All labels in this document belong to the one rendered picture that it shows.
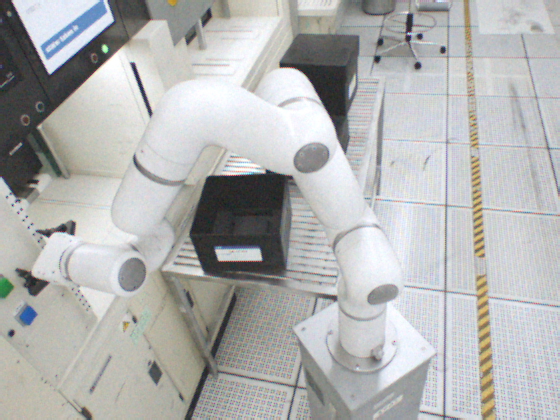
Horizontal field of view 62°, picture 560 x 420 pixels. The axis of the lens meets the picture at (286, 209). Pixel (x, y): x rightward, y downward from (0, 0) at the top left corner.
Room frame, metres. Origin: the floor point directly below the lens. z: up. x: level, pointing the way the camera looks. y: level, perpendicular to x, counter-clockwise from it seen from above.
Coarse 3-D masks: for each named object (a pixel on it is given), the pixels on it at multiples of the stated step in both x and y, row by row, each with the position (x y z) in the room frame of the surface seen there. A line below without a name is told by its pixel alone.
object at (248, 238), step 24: (216, 192) 1.22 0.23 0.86; (240, 192) 1.21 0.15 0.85; (264, 192) 1.19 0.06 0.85; (288, 192) 1.15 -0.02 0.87; (216, 216) 1.20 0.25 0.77; (240, 216) 1.18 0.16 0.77; (264, 216) 1.16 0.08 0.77; (288, 216) 1.08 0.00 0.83; (192, 240) 0.96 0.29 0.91; (216, 240) 0.95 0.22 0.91; (240, 240) 0.93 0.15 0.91; (264, 240) 0.92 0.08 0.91; (288, 240) 1.02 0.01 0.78; (216, 264) 0.95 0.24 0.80; (240, 264) 0.94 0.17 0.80; (264, 264) 0.92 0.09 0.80
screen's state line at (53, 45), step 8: (96, 8) 1.19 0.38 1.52; (104, 8) 1.22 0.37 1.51; (80, 16) 1.13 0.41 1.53; (88, 16) 1.15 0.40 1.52; (96, 16) 1.18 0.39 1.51; (72, 24) 1.10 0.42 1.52; (80, 24) 1.12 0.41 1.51; (88, 24) 1.14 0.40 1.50; (64, 32) 1.06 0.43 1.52; (72, 32) 1.09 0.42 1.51; (80, 32) 1.11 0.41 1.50; (48, 40) 1.01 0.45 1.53; (56, 40) 1.03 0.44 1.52; (64, 40) 1.05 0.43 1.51; (48, 48) 1.00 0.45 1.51; (56, 48) 1.02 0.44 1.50; (48, 56) 0.99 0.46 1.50
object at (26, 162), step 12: (24, 144) 1.40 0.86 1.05; (12, 156) 1.34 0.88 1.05; (24, 156) 1.37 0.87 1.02; (36, 156) 1.41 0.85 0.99; (0, 168) 1.28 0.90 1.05; (12, 168) 1.31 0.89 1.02; (24, 168) 1.35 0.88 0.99; (36, 168) 1.39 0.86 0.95; (12, 180) 1.29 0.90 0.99; (24, 180) 1.32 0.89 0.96; (36, 180) 1.37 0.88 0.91; (12, 192) 1.26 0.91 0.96
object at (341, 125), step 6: (336, 120) 1.55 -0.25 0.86; (342, 120) 1.54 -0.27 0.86; (336, 126) 1.51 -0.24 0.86; (342, 126) 1.50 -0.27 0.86; (348, 126) 1.56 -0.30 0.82; (336, 132) 1.47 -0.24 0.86; (342, 132) 1.46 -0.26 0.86; (348, 132) 1.55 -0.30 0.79; (342, 138) 1.42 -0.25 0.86; (348, 138) 1.54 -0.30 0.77; (342, 144) 1.41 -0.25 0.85
